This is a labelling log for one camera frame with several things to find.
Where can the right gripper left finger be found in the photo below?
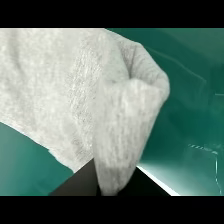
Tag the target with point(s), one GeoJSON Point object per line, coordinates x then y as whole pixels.
{"type": "Point", "coordinates": [80, 181]}

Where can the grey T-shirt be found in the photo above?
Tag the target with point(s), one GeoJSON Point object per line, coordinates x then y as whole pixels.
{"type": "Point", "coordinates": [76, 96]}

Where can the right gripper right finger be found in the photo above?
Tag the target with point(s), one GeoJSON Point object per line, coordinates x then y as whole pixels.
{"type": "Point", "coordinates": [143, 185]}

